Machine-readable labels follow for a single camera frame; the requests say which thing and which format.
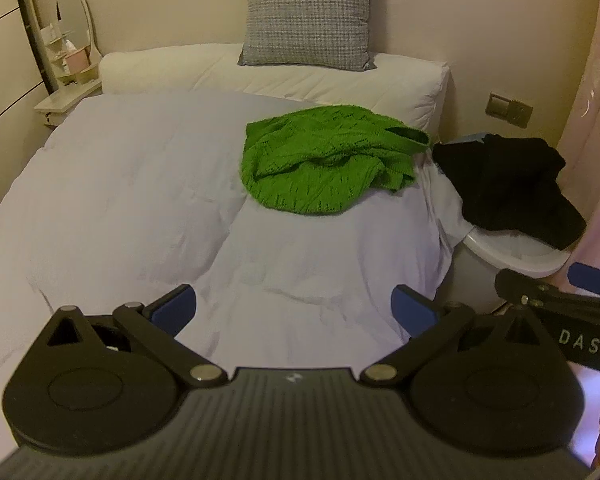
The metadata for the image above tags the white laundry basket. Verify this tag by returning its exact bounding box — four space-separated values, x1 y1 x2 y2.
455 222 573 317

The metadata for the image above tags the white headboard cushion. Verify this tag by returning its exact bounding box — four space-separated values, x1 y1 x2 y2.
99 44 452 133

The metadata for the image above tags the wall socket panel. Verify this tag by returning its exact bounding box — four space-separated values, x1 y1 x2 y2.
485 91 534 128

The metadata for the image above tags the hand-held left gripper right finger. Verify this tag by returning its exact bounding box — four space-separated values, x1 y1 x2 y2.
360 284 556 389

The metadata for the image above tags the grey checked pillow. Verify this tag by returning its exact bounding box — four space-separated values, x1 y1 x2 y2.
237 0 381 72

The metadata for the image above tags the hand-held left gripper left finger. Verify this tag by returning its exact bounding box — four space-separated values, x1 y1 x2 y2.
40 284 229 389

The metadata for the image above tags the black garment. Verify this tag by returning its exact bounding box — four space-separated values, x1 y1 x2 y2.
432 133 587 251

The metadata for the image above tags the lilac duvet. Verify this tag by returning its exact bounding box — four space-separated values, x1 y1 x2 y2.
0 87 463 461

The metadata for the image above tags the green knit sweater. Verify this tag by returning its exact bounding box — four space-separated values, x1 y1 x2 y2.
241 105 431 217

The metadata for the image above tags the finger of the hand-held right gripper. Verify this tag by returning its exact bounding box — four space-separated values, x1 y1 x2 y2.
495 268 600 313
567 262 600 297

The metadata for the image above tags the white nightstand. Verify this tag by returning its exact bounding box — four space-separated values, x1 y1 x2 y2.
32 80 103 128

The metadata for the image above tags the oval mirror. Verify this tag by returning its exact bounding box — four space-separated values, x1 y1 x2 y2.
55 0 101 63

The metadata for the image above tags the pink curtain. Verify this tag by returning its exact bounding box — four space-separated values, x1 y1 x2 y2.
555 0 600 288

